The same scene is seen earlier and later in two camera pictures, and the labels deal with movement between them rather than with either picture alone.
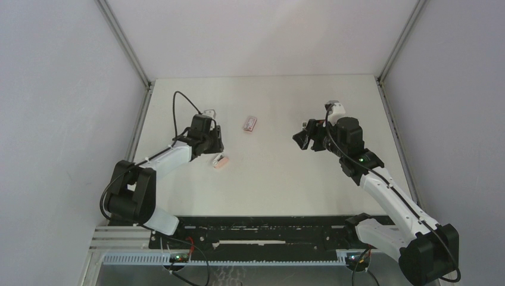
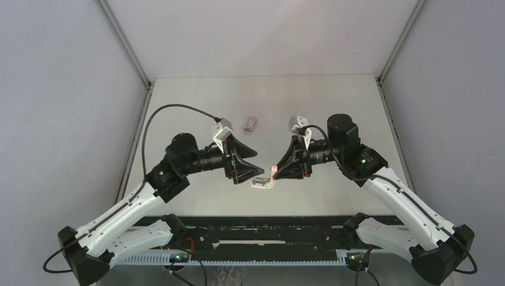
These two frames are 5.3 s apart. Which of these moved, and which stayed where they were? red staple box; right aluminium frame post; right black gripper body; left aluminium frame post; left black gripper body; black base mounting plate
Moved: right black gripper body; left black gripper body
Stayed: right aluminium frame post; red staple box; black base mounting plate; left aluminium frame post
